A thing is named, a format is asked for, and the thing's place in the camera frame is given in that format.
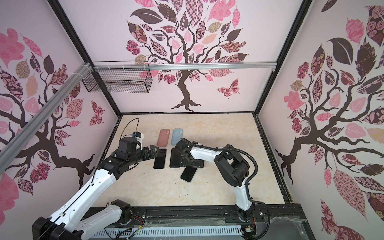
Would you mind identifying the black smartphone from pink case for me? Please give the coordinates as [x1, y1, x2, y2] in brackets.
[154, 149, 167, 169]

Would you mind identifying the pink silicone phone case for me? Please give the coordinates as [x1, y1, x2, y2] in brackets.
[157, 129, 170, 147]

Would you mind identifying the light blue phone case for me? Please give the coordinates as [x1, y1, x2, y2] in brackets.
[171, 129, 184, 146]

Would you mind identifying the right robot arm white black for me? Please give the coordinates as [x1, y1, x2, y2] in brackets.
[176, 138, 254, 221]

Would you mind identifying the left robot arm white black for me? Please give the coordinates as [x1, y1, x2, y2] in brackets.
[32, 137, 159, 240]

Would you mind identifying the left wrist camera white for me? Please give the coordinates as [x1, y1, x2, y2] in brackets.
[131, 132, 144, 149]

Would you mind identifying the left camera thin black cable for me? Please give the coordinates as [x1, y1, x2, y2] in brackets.
[119, 117, 141, 140]

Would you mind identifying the black wire basket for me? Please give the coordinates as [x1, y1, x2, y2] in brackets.
[82, 60, 153, 94]

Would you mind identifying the white slotted cable duct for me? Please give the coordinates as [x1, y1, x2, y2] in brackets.
[91, 226, 243, 240]

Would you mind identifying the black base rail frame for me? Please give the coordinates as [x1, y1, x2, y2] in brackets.
[84, 204, 315, 240]

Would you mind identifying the aluminium rail back wall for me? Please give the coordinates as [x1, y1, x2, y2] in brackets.
[93, 62, 277, 71]

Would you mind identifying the aluminium rail wall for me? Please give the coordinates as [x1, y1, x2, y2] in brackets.
[93, 62, 277, 71]
[1, 63, 92, 173]

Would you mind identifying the aluminium rail left wall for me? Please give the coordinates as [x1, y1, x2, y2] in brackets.
[1, 63, 92, 173]

